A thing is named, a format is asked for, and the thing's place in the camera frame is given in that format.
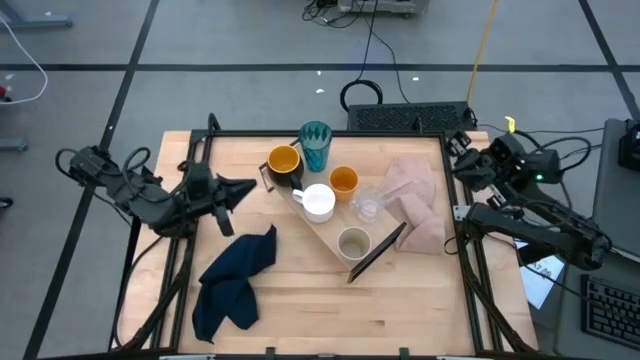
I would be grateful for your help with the white mug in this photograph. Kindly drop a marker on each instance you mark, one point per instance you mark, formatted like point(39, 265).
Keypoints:
point(318, 200)

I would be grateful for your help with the black rig frame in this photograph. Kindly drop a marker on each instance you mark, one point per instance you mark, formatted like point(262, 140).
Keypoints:
point(240, 133)

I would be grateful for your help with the navy blue cloth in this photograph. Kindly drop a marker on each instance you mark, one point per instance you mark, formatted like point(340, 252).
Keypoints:
point(225, 295)

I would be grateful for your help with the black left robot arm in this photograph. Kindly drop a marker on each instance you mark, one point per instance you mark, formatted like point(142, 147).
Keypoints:
point(145, 205)

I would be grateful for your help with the grey desk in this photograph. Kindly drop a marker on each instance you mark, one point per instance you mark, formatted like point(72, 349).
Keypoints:
point(570, 320)

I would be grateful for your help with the beige cup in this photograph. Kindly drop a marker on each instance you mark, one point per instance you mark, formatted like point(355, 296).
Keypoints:
point(354, 244)

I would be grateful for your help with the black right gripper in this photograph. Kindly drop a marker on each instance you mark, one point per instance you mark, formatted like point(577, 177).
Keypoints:
point(502, 162)

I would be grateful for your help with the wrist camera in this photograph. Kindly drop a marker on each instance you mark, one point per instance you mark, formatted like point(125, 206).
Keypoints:
point(200, 174)
point(506, 147)

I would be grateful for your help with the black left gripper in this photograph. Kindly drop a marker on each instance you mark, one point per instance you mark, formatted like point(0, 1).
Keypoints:
point(205, 200)

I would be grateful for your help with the black boxy device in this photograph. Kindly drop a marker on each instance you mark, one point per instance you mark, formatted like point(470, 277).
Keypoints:
point(630, 147)

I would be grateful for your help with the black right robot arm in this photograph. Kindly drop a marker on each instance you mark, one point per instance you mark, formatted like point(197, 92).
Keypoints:
point(550, 235)

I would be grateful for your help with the grey equipment cart base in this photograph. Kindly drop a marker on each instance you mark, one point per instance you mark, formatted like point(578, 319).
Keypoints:
point(385, 6)

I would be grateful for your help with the red small object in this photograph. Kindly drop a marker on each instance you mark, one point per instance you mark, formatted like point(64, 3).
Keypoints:
point(4, 93)

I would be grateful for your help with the black keyboard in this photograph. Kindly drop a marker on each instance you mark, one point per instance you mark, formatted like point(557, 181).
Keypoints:
point(615, 310)

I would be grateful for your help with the black mug orange inside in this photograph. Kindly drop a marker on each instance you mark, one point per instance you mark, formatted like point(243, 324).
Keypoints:
point(284, 160)

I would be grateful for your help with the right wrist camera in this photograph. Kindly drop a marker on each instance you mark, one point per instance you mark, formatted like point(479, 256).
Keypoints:
point(506, 147)

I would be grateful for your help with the grey flat panel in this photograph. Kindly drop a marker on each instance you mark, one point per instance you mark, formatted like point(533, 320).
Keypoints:
point(620, 200)

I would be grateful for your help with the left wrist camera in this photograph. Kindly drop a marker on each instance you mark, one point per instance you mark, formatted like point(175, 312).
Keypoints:
point(200, 174)

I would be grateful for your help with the pink cloth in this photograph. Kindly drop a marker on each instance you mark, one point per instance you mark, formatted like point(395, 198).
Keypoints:
point(420, 220)

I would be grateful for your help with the teal faceted plastic tumbler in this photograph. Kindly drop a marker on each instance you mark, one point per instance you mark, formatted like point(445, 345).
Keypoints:
point(315, 147)

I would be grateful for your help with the white paper sheet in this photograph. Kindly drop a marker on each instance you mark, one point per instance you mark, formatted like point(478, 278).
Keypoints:
point(542, 285)

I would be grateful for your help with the black vented computer box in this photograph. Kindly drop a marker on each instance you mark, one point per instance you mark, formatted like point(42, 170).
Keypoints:
point(400, 117)

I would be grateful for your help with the clear glass mug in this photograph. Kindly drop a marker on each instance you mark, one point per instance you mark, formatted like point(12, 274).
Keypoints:
point(369, 206)

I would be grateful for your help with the grey metal table foot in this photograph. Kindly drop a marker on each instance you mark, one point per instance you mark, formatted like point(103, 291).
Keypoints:
point(35, 21)
point(12, 145)

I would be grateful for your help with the orange cup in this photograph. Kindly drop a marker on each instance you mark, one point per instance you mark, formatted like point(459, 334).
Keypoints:
point(343, 181)

